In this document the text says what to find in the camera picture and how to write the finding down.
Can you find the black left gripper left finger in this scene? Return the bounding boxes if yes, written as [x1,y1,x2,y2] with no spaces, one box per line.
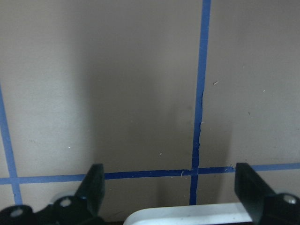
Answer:
[0,164,105,225]

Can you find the wooden drawer with white handle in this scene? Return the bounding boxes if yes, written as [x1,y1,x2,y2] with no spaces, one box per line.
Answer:
[124,202,252,225]

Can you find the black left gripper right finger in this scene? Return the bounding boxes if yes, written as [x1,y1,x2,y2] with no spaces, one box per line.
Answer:
[234,163,300,225]

